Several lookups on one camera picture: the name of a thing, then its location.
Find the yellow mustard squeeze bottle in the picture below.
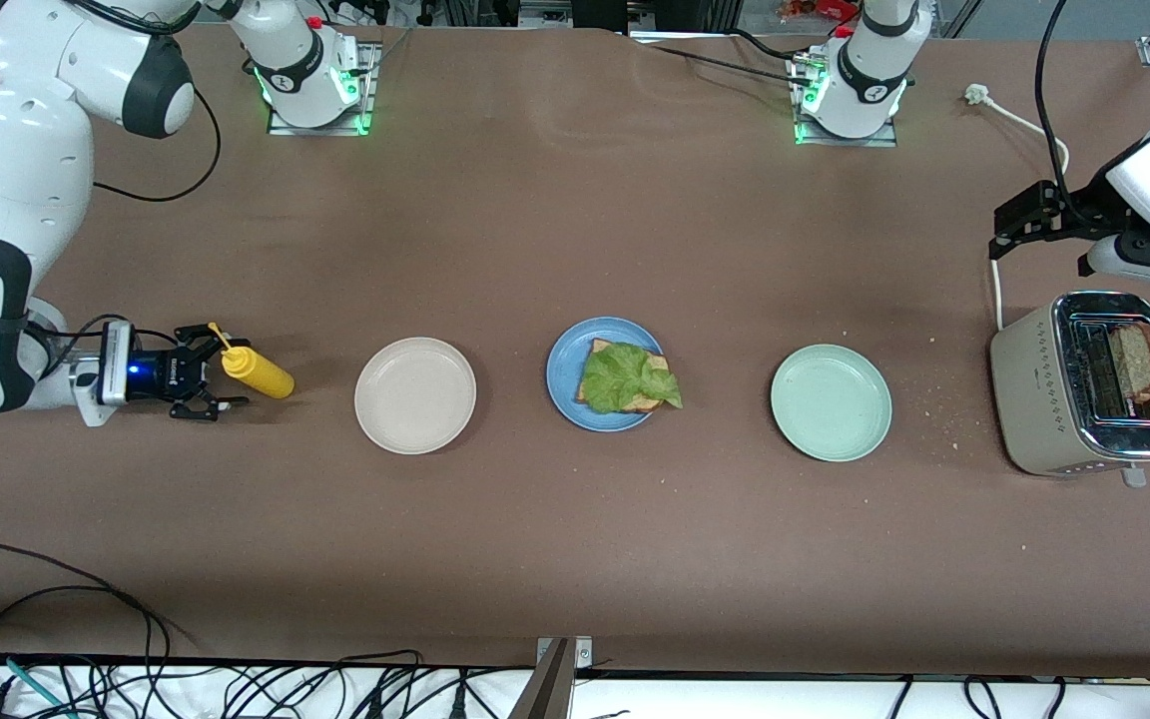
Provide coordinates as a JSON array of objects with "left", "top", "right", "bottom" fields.
[{"left": 208, "top": 322, "right": 295, "bottom": 400}]

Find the brown bread slice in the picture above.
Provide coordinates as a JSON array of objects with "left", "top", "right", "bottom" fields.
[
  {"left": 1109, "top": 321, "right": 1150, "bottom": 405},
  {"left": 575, "top": 338, "right": 671, "bottom": 413}
]

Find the green lettuce leaf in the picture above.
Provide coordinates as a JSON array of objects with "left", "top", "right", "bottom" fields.
[{"left": 578, "top": 342, "right": 684, "bottom": 415}]

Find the beige plate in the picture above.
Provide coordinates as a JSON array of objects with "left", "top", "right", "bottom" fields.
[{"left": 353, "top": 337, "right": 478, "bottom": 456}]

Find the pale green plate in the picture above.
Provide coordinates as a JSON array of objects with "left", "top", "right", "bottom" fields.
[{"left": 770, "top": 344, "right": 893, "bottom": 462}]

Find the blue plate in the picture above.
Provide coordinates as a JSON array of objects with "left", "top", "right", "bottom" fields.
[{"left": 545, "top": 319, "right": 668, "bottom": 434}]

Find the beige chrome toaster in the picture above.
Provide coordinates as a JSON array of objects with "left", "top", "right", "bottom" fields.
[{"left": 989, "top": 290, "right": 1150, "bottom": 488}]

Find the red snack packet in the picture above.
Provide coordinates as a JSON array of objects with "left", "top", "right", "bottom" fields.
[{"left": 778, "top": 0, "right": 861, "bottom": 23}]

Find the grey metal bar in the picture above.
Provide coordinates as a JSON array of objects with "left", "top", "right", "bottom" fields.
[{"left": 507, "top": 639, "right": 576, "bottom": 719}]

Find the white toaster power cable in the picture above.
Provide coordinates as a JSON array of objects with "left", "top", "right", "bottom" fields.
[{"left": 964, "top": 84, "right": 1072, "bottom": 333}]

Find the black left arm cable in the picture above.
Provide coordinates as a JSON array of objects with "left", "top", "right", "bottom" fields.
[{"left": 1034, "top": 0, "right": 1075, "bottom": 216}]

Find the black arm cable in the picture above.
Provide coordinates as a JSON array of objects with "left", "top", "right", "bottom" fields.
[
  {"left": 31, "top": 90, "right": 223, "bottom": 351},
  {"left": 1034, "top": 0, "right": 1075, "bottom": 216}
]

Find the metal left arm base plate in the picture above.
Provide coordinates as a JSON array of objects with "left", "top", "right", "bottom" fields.
[{"left": 792, "top": 50, "right": 900, "bottom": 149}]

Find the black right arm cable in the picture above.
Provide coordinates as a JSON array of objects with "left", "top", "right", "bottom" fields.
[{"left": 31, "top": 90, "right": 223, "bottom": 351}]

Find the black looped cable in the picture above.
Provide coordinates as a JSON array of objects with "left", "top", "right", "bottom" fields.
[{"left": 0, "top": 544, "right": 172, "bottom": 719}]

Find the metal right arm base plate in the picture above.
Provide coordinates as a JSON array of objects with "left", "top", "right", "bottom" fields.
[{"left": 267, "top": 40, "right": 382, "bottom": 137}]

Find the teal cable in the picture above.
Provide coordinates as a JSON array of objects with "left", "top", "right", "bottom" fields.
[{"left": 0, "top": 651, "right": 72, "bottom": 719}]

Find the black cable bundle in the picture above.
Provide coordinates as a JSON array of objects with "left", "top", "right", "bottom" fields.
[{"left": 176, "top": 651, "right": 536, "bottom": 719}]

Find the black base supply cable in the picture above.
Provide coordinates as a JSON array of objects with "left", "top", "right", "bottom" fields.
[{"left": 630, "top": 30, "right": 826, "bottom": 86}]

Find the small metal bracket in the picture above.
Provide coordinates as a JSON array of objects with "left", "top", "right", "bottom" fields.
[{"left": 535, "top": 636, "right": 594, "bottom": 668}]

